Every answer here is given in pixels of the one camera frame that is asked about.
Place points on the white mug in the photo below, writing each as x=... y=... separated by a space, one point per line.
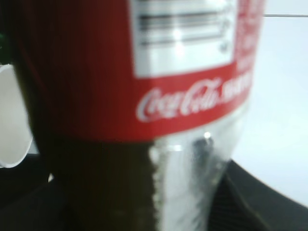
x=15 y=135

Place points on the coca-cola bottle red label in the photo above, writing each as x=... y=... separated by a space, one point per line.
x=136 y=105

